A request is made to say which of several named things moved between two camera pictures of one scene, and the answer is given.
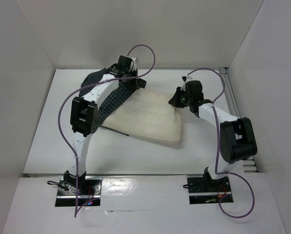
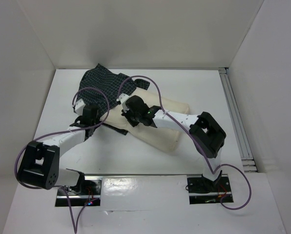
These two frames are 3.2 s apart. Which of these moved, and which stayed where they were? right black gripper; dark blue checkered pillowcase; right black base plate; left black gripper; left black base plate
Moved: dark blue checkered pillowcase; left black gripper; right black gripper
Stayed: right black base plate; left black base plate
